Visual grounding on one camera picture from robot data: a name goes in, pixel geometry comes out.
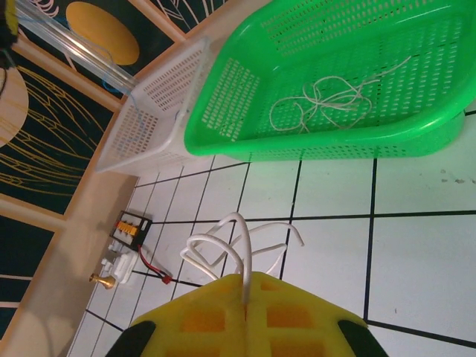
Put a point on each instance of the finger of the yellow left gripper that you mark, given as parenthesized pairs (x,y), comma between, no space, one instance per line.
(7,22)

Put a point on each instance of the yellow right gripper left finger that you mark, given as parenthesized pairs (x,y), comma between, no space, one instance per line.
(201,320)

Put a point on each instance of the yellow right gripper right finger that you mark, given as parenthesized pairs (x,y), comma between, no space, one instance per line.
(297,320)

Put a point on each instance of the white power adapter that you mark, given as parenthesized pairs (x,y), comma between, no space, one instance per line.
(122,266)

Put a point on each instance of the white perforated plastic basket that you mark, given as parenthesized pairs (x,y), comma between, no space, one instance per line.
(156,111)

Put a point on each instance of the green perforated plastic basket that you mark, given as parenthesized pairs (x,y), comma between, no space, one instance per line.
(260,130)

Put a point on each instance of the aluminium frame post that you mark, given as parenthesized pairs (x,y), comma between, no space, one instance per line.
(82,48)

